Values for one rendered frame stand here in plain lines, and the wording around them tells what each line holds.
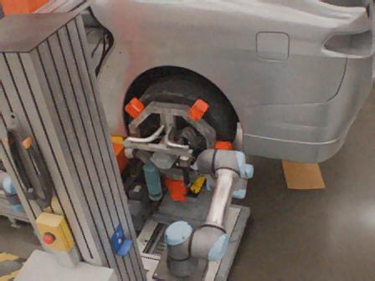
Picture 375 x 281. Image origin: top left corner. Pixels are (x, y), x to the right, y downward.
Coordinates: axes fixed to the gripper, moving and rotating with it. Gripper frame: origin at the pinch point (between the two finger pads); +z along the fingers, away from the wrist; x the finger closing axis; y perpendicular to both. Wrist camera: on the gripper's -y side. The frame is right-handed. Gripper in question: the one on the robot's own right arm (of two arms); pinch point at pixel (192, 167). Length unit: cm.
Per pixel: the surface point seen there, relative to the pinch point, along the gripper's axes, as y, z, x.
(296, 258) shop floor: -79, -62, -25
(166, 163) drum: 3.2, 14.6, 4.2
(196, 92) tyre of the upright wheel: 38.5, 1.9, -20.4
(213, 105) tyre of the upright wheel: 30.8, -7.8, -20.3
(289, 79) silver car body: 50, -51, -17
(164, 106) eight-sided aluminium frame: 33.5, 17.7, -8.7
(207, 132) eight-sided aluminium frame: 19.8, -7.6, -7.5
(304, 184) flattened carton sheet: -67, -57, -99
